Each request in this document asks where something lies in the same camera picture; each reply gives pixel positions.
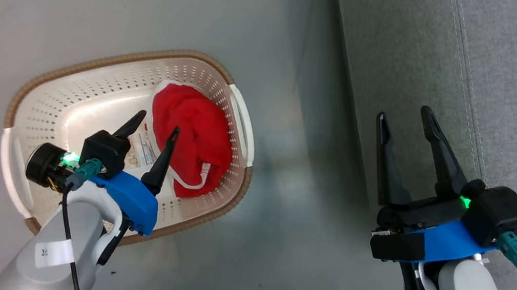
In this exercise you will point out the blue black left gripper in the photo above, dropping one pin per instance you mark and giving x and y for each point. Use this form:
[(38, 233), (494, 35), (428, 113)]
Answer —
[(136, 198)]

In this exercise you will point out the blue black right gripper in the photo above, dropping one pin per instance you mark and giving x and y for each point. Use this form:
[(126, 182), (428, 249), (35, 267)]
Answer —
[(431, 234)]

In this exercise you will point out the red and white shirt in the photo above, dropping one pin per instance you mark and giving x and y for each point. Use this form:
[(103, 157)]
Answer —
[(199, 125)]

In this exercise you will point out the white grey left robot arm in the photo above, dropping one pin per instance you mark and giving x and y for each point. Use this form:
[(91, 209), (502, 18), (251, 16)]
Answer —
[(87, 224)]

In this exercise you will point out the grey fabric sofa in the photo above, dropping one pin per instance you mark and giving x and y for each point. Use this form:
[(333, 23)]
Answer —
[(508, 75)]

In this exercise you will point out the printed basket label sticker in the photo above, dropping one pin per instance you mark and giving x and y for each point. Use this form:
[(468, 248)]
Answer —
[(143, 150)]

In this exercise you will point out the cream perforated laundry basket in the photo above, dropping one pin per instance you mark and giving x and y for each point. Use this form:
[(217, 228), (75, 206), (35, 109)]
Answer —
[(89, 97)]

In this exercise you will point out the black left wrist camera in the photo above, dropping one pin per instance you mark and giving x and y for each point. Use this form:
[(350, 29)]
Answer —
[(102, 149)]

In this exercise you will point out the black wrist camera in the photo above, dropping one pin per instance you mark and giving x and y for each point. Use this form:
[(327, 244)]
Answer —
[(501, 214), (102, 149)]

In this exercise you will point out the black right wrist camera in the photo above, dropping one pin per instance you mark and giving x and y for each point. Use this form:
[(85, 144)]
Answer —
[(501, 214)]

